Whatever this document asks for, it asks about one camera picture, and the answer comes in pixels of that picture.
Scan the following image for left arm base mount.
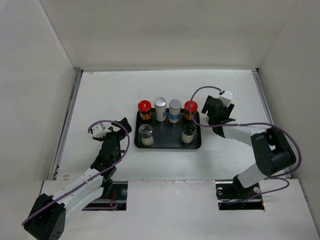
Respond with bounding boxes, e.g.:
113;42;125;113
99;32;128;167
83;181;129;211

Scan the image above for clear-grinder-top salt bottle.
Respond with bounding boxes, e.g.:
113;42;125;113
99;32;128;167
138;124;154;147

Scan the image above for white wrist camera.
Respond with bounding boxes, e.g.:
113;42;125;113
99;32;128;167
90;123;111;138
218;89;234;108

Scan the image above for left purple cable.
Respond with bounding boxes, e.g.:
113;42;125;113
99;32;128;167
21;120;131;226

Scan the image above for silver-lid white shaker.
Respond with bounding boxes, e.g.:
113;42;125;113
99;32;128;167
154;97;167;122

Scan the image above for black rectangular plastic tray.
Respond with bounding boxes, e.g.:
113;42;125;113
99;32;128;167
134;108;202;150

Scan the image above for black-cap pepper bottle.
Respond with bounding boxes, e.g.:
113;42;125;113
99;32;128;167
181;122;196;144

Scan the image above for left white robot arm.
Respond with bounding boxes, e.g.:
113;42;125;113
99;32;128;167
21;117;132;240

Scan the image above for silver-lid shaker blue label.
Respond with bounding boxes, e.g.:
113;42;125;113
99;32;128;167
168;98;182;124

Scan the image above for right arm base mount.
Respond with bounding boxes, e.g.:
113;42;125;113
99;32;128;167
215;177;265;211

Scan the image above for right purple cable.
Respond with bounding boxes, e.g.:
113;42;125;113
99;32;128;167
188;85;302;201

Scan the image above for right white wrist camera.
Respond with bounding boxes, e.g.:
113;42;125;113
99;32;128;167
218;89;234;108

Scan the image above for purple cable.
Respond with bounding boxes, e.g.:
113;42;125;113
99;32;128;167
21;120;131;226
188;85;302;201

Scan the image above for red-lid brown jar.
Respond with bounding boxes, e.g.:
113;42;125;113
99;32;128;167
137;100;152;123
183;100;198;121

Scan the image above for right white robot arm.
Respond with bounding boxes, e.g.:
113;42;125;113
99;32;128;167
201;95;296;198

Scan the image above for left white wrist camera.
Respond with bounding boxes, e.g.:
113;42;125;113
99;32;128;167
90;123;111;138

